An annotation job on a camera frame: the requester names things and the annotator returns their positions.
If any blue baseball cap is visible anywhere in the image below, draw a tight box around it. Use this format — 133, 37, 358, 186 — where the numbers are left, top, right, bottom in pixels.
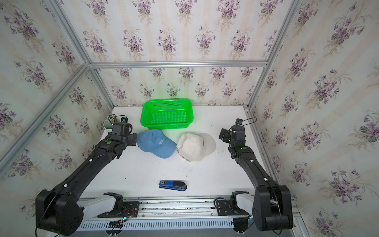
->
137, 129, 177, 159

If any white baseball cap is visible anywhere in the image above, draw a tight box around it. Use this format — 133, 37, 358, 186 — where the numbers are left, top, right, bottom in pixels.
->
176, 133, 216, 162

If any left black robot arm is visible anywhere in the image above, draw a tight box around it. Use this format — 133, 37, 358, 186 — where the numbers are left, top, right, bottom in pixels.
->
35, 121, 137, 236

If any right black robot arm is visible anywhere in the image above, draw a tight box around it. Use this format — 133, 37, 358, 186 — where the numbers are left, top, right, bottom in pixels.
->
219, 124, 294, 231

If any mint green pencil cup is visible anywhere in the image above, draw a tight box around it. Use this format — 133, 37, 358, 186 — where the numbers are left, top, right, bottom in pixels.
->
103, 118, 120, 132

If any green plastic basket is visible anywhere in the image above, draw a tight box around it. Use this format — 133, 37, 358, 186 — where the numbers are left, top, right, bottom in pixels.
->
140, 98, 193, 130

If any blue stapler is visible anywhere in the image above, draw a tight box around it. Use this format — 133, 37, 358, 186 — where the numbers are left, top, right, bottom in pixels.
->
159, 180, 187, 192

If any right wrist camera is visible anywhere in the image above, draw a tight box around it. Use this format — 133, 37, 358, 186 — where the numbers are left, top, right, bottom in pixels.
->
235, 118, 244, 125

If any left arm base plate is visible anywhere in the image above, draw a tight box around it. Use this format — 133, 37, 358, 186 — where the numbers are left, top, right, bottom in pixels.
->
97, 201, 140, 218

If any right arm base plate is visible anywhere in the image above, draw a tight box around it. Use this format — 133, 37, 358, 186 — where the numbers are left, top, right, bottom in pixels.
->
214, 197, 249, 216

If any aluminium front rail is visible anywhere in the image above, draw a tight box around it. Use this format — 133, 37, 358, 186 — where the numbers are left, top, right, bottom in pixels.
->
53, 194, 300, 221

